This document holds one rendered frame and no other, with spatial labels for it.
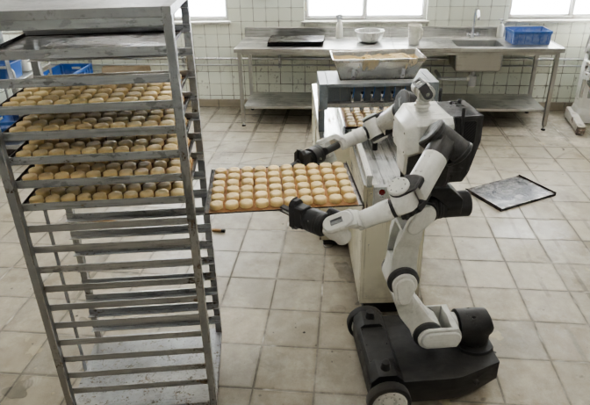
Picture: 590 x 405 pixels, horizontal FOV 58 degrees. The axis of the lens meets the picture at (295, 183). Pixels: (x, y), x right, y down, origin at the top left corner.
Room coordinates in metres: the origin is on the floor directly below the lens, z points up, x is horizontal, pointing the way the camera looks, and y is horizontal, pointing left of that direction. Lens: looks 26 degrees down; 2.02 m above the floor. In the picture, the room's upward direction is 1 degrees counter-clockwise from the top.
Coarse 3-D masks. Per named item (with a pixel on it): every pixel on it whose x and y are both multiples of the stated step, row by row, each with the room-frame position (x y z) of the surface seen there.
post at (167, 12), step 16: (176, 64) 1.69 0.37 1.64; (176, 80) 1.69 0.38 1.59; (176, 96) 1.69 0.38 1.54; (176, 112) 1.69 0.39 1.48; (176, 128) 1.69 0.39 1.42; (192, 192) 1.70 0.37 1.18; (192, 208) 1.69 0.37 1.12; (192, 224) 1.69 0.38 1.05; (192, 240) 1.69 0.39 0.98; (192, 256) 1.69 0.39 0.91; (208, 336) 1.69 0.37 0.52; (208, 352) 1.69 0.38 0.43; (208, 368) 1.69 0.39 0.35; (208, 384) 1.69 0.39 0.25
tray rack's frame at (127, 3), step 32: (0, 0) 1.94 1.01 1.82; (32, 0) 1.92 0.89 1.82; (64, 0) 1.90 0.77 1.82; (96, 0) 1.88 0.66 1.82; (128, 0) 1.86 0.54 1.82; (160, 0) 1.84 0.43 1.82; (0, 32) 1.89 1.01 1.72; (32, 64) 2.10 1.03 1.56; (0, 128) 1.68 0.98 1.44; (0, 160) 1.65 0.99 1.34; (32, 256) 1.66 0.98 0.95; (96, 352) 2.01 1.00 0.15; (64, 384) 1.65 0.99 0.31; (96, 384) 1.80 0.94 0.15
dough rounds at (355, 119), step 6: (342, 108) 3.50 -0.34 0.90; (348, 108) 3.44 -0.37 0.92; (354, 108) 3.43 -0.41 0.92; (366, 108) 3.43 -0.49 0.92; (378, 108) 3.48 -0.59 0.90; (384, 108) 3.42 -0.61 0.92; (342, 114) 3.37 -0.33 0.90; (348, 114) 3.31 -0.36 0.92; (354, 114) 3.36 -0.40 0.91; (360, 114) 3.30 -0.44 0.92; (366, 114) 3.30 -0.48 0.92; (348, 120) 3.18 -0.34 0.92; (354, 120) 3.18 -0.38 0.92; (360, 120) 3.18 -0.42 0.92; (348, 126) 3.13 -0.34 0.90; (354, 126) 3.11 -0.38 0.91; (360, 126) 3.11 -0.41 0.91
